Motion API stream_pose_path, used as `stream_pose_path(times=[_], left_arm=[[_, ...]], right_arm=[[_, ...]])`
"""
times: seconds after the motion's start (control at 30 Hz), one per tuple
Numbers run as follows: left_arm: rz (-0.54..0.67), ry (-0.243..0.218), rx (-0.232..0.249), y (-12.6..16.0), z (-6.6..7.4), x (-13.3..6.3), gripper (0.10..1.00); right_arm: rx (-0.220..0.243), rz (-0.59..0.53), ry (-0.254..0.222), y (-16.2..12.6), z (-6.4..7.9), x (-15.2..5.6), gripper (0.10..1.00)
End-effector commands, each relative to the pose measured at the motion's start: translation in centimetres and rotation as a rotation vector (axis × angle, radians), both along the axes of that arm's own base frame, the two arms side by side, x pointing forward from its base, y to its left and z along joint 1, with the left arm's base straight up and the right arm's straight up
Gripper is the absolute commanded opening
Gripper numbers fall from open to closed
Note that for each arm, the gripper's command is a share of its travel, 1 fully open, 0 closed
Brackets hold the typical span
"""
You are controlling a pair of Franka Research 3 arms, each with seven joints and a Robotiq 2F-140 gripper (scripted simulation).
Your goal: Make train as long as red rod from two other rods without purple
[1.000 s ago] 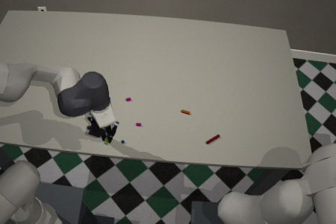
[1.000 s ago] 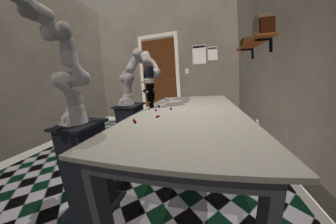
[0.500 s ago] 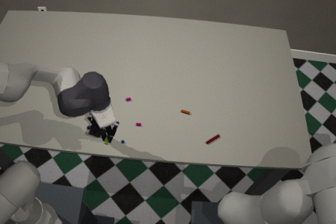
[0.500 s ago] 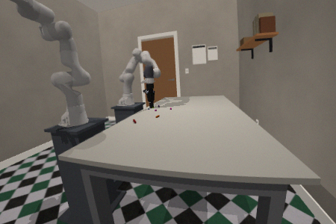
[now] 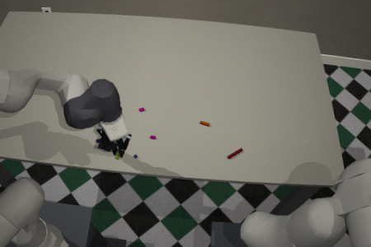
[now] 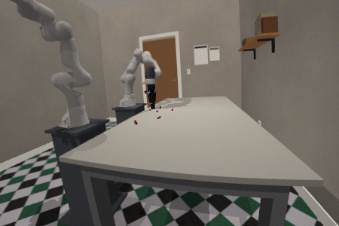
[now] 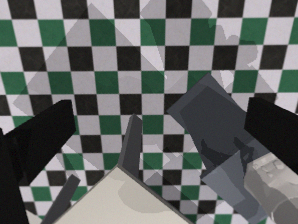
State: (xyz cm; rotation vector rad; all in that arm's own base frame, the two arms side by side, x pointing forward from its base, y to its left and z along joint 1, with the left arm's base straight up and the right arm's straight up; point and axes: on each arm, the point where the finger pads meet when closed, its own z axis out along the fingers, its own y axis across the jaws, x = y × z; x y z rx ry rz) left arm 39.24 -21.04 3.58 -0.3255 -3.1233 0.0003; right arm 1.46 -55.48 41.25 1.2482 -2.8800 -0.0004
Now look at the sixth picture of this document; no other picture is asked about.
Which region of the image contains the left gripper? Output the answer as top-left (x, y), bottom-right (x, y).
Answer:
top-left (147, 84), bottom-right (156, 109)

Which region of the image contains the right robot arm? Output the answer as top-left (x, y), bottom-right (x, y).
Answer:
top-left (10, 0), bottom-right (92, 129)

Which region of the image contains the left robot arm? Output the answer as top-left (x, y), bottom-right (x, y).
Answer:
top-left (118, 49), bottom-right (162, 107)

